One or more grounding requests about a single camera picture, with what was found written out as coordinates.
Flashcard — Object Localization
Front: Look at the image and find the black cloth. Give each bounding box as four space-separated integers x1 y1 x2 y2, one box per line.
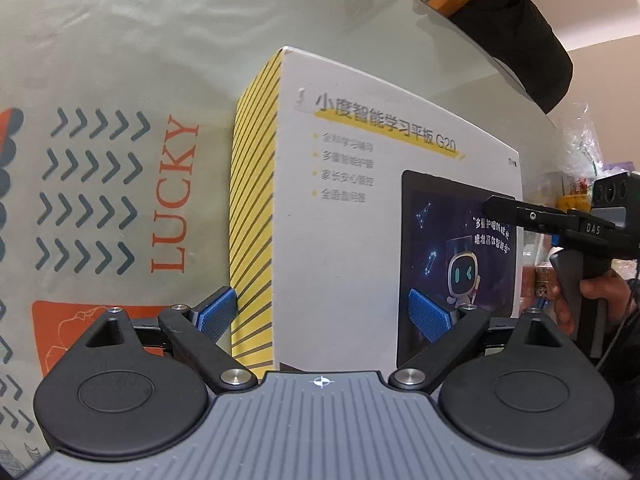
492 0 574 114

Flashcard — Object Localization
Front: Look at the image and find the clear plastic bag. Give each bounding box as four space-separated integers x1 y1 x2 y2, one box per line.
552 104 640 211

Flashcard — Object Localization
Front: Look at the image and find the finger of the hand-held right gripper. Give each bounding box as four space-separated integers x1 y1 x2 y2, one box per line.
481 194 577 237

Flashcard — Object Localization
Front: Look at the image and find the white box lid tablet print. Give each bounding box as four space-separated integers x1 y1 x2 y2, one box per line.
229 46 524 377

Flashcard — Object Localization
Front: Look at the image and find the person's right hand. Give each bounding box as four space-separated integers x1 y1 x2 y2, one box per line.
552 276 640 337

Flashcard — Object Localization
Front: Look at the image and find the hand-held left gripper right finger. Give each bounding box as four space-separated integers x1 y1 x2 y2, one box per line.
389 287 565 391

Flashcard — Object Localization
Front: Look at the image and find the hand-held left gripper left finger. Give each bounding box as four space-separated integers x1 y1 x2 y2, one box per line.
86 286 261 393

